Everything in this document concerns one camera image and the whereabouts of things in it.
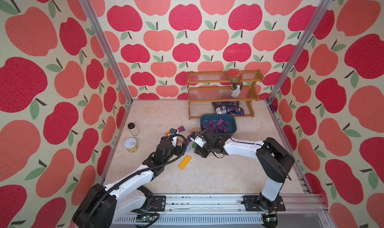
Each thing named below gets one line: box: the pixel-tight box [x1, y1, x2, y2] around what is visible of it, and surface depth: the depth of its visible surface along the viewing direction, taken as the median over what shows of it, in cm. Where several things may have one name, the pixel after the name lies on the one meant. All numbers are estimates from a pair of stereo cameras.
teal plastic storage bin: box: [200, 114, 238, 137], surface depth 107 cm
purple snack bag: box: [212, 101, 245, 116], surface depth 109 cm
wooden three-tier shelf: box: [187, 69, 265, 120], surface depth 116 cm
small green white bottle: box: [230, 81, 243, 98], surface depth 98 cm
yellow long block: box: [178, 155, 192, 170], surface depth 90 cm
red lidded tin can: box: [226, 69, 243, 83], surface depth 93 cm
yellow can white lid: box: [124, 137, 139, 153], surface depth 92 cm
